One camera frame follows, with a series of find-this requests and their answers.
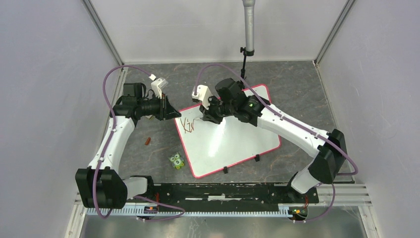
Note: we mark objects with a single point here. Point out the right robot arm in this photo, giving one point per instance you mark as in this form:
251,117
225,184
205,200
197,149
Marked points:
327,149

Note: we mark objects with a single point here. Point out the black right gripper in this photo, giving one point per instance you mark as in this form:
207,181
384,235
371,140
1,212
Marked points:
208,114

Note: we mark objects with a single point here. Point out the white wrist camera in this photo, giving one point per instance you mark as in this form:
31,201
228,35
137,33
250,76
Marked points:
202,93
157,85

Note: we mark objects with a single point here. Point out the black tripod stand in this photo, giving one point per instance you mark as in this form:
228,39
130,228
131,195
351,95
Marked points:
243,69

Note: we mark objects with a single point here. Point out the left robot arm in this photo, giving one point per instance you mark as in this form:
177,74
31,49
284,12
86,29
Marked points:
99,184

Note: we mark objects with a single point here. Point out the grey camera pole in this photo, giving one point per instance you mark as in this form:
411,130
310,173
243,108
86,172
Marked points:
249,15

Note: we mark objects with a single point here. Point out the green owl number toy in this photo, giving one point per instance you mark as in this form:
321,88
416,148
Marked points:
177,161

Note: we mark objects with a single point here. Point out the white board with pink frame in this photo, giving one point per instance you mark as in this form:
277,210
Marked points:
210,147

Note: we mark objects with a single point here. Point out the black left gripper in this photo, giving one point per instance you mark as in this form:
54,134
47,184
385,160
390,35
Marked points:
167,111

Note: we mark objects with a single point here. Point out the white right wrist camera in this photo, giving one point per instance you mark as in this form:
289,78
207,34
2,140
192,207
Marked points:
202,93

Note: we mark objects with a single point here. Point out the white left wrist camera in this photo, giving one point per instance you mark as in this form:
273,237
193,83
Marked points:
157,85

